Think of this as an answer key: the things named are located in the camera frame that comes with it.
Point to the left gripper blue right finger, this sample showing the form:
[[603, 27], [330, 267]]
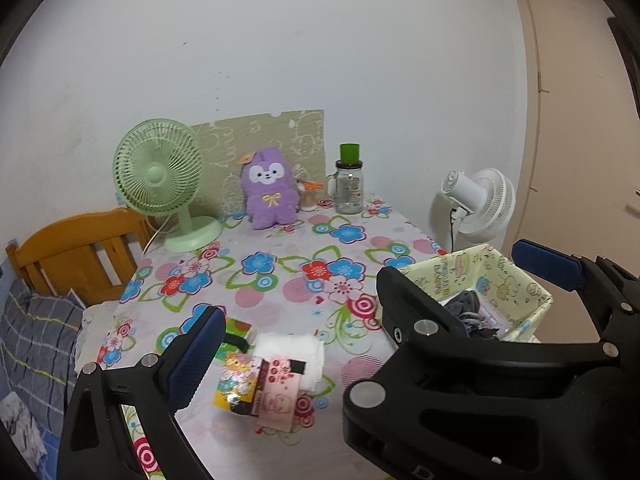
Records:
[[552, 266]]

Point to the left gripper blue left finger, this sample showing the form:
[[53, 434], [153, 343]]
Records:
[[189, 356]]

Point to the cartoon tissue pack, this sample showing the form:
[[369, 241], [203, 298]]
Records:
[[240, 384]]

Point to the green tissue pack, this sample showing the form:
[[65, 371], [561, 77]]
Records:
[[238, 338]]

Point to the pink wet wipes pack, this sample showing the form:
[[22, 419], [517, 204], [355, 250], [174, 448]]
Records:
[[276, 393]]

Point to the grey socks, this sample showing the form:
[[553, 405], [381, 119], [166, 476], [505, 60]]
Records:
[[466, 308]]

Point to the white cloth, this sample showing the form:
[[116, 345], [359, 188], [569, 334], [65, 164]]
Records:
[[305, 348]]

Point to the black plastic bag bundle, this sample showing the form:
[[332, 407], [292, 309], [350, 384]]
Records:
[[484, 333]]

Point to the yellow cartoon storage box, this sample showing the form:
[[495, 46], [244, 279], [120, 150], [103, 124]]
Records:
[[510, 300]]

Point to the beige door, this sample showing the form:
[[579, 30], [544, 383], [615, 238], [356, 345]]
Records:
[[579, 183]]

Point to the white floor fan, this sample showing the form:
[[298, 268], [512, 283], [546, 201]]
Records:
[[483, 204]]

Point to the blue plaid pillow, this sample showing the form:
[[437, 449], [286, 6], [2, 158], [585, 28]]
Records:
[[38, 343]]

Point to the floral tablecloth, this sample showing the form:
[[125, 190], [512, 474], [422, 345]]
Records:
[[313, 277]]

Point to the purple plush toy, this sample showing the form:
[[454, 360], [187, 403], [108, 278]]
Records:
[[268, 186]]

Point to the green desk fan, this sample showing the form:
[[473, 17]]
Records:
[[157, 169]]

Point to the cotton swab container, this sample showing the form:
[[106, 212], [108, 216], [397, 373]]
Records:
[[308, 192]]

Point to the glass mason jar mug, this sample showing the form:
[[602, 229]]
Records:
[[345, 187]]

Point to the beige cartoon wall board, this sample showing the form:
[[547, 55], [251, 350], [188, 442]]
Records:
[[298, 134]]

